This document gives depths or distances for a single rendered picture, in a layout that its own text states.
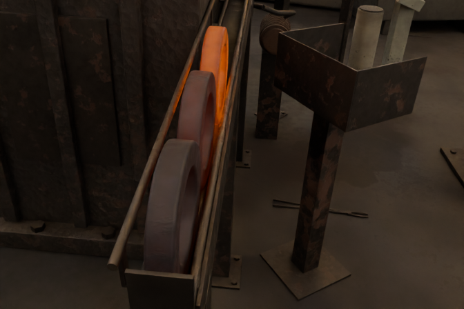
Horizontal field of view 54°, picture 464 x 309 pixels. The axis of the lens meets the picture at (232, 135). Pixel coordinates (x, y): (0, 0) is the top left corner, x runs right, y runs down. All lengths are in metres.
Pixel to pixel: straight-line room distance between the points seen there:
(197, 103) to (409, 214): 1.26
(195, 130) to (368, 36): 1.70
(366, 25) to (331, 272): 1.21
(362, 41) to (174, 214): 1.86
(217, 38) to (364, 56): 1.52
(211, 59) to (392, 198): 1.19
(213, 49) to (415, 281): 1.01
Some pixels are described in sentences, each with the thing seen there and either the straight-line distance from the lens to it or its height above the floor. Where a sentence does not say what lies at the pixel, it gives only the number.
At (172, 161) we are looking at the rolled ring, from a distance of 0.50.
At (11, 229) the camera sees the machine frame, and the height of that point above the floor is 0.07.
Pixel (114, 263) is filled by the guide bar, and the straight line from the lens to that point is 0.52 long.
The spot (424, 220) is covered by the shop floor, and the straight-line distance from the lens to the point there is 1.77.
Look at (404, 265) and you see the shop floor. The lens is 1.57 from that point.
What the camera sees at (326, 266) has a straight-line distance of 1.47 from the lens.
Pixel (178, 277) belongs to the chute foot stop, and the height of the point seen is 0.67.
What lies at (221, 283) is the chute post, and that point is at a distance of 1.38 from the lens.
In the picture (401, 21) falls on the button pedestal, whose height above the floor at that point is 0.47.
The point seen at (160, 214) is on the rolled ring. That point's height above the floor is 0.73.
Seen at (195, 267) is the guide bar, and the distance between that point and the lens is 0.57.
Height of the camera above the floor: 1.04
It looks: 30 degrees down
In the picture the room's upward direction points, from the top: 3 degrees clockwise
